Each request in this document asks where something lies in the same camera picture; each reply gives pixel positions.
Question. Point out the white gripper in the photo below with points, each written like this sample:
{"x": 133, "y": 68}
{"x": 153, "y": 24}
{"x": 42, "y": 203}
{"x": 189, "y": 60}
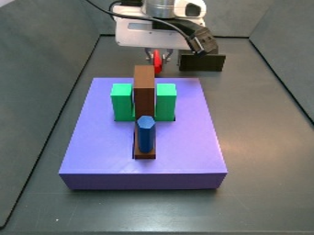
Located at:
{"x": 139, "y": 33}

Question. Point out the red peg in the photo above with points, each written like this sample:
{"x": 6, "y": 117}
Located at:
{"x": 156, "y": 62}

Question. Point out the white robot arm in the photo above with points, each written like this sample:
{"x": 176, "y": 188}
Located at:
{"x": 157, "y": 22}

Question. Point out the purple base board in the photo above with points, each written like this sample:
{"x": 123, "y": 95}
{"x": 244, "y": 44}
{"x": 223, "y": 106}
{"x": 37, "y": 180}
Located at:
{"x": 98, "y": 162}

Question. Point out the brown L-shaped block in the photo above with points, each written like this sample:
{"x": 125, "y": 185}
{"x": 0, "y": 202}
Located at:
{"x": 143, "y": 104}

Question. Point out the right green block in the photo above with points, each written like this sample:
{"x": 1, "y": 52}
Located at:
{"x": 165, "y": 99}

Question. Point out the green block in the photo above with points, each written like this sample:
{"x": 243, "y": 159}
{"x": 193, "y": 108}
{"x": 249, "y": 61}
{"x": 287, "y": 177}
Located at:
{"x": 121, "y": 102}
{"x": 165, "y": 99}

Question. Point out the black slotted holder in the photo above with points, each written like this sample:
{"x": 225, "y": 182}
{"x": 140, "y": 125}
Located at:
{"x": 208, "y": 63}

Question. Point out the left green block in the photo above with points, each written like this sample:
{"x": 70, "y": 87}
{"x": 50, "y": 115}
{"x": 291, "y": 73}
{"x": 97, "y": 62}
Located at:
{"x": 121, "y": 102}

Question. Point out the blue hexagonal peg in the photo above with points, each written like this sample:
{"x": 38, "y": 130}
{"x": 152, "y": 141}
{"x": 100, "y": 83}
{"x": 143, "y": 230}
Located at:
{"x": 145, "y": 133}

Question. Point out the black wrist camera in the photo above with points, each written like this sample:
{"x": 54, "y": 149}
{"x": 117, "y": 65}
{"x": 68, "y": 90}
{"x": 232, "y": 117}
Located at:
{"x": 197, "y": 36}

